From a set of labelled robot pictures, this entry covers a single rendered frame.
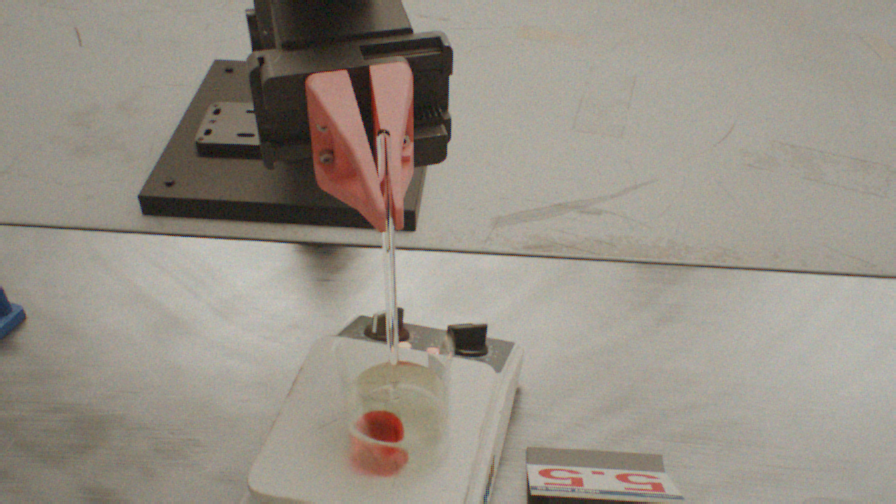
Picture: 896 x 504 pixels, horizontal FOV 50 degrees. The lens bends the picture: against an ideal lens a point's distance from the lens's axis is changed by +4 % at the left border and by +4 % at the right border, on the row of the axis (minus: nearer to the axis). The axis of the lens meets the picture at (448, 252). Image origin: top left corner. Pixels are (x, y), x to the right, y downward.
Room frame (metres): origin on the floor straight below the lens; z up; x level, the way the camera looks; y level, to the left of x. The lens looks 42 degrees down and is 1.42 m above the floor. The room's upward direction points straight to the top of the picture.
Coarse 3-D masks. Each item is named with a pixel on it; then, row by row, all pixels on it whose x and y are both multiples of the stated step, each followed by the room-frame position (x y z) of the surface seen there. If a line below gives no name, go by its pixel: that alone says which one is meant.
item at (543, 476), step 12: (540, 468) 0.37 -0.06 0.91; (552, 468) 0.37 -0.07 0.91; (564, 468) 0.37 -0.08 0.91; (540, 480) 0.34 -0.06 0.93; (552, 480) 0.35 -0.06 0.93; (564, 480) 0.35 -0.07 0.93; (576, 480) 0.35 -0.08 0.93; (588, 480) 0.35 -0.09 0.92; (600, 480) 0.35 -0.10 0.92; (612, 480) 0.35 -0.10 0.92; (624, 480) 0.35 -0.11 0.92; (636, 480) 0.35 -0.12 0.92; (648, 480) 0.35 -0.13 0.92; (660, 480) 0.35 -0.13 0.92; (648, 492) 0.33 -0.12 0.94; (660, 492) 0.33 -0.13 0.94; (672, 492) 0.33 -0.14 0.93
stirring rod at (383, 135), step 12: (384, 132) 0.33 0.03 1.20; (384, 144) 0.33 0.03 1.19; (384, 156) 0.33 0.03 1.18; (384, 168) 0.33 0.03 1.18; (384, 180) 0.33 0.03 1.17; (384, 192) 0.33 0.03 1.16; (384, 204) 0.33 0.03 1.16; (384, 240) 0.34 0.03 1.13; (384, 252) 0.34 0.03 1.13; (384, 264) 0.34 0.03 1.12; (384, 276) 0.34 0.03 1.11; (396, 288) 0.34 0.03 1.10; (396, 300) 0.34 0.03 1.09; (396, 312) 0.34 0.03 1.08; (396, 324) 0.34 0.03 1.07; (396, 336) 0.34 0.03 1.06; (396, 348) 0.34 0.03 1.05; (396, 360) 0.34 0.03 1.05; (396, 372) 0.34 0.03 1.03; (396, 384) 0.34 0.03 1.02
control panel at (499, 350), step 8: (488, 344) 0.45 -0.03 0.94; (496, 344) 0.45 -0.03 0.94; (504, 344) 0.45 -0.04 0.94; (512, 344) 0.45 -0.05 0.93; (488, 352) 0.43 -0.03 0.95; (496, 352) 0.43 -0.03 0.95; (504, 352) 0.44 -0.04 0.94; (480, 360) 0.42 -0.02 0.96; (488, 360) 0.42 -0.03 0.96; (496, 360) 0.42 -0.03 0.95; (504, 360) 0.42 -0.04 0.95; (496, 368) 0.41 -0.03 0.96
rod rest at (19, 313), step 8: (0, 288) 0.51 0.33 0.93; (0, 296) 0.51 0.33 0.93; (0, 304) 0.51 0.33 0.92; (8, 304) 0.51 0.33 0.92; (16, 304) 0.52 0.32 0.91; (0, 312) 0.51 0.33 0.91; (8, 312) 0.51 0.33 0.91; (16, 312) 0.51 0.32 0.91; (24, 312) 0.52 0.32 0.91; (0, 320) 0.50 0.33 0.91; (8, 320) 0.50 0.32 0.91; (16, 320) 0.51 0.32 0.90; (0, 328) 0.50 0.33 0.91; (8, 328) 0.50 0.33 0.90; (0, 336) 0.49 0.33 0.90
